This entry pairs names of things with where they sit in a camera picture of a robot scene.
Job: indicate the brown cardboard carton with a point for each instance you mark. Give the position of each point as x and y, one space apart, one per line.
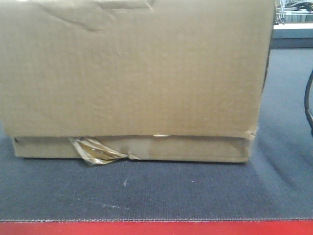
105 80

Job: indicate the dark grey conveyor belt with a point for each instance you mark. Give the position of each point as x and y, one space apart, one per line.
276 183

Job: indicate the background aluminium frame table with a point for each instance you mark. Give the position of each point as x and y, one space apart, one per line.
293 25

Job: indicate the red conveyor edge frame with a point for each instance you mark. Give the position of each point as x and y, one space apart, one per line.
280 227

